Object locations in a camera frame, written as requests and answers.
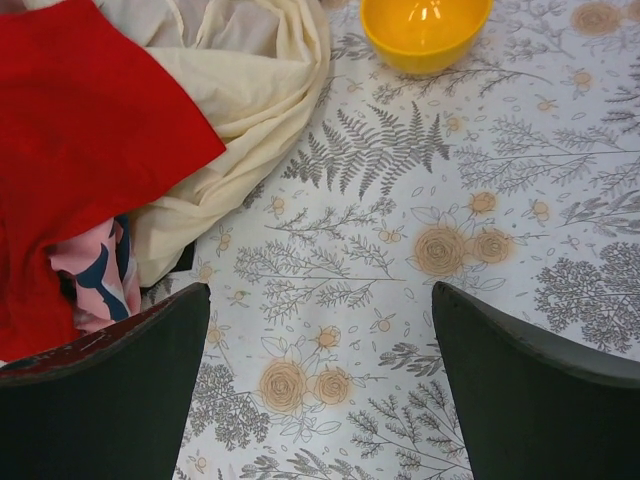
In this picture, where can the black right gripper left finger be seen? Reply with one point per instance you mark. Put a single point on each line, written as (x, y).
(110, 405)

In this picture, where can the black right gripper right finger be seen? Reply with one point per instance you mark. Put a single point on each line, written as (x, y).
(532, 404)

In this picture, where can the black cloth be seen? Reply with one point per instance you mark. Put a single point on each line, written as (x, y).
(186, 260)

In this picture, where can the red cloth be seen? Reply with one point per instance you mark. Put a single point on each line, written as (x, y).
(92, 127)

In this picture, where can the pink navy patterned cloth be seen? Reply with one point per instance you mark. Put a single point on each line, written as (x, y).
(100, 267)

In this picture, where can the cream cloth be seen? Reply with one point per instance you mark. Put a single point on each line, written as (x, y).
(255, 69)

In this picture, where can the floral tablecloth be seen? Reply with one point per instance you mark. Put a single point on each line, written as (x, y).
(513, 175)

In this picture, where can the yellow plastic bowl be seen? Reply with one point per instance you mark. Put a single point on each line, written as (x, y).
(423, 36)

